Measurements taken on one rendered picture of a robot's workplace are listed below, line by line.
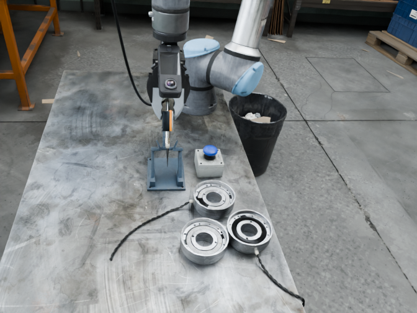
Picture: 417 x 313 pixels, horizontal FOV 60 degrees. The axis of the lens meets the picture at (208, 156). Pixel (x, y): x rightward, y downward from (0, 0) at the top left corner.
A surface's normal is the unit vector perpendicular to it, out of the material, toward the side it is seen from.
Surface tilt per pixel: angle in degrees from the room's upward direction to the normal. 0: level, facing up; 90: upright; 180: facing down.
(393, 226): 0
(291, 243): 0
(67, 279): 0
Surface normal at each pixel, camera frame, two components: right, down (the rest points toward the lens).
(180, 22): 0.54, 0.56
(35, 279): 0.10, -0.78
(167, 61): 0.18, -0.33
